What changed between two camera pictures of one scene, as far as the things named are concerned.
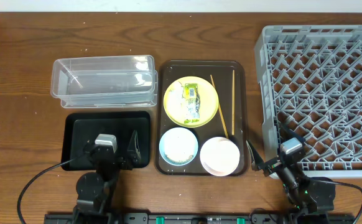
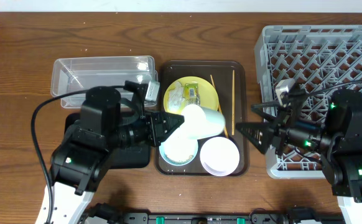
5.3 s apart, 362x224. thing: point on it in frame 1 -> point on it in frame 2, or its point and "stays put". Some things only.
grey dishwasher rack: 321,83 stays put
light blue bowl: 178,146 stays put
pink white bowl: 219,156 stays put
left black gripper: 112,159 -> 155,128
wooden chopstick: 232,102 stays put
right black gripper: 258,162 -> 281,125
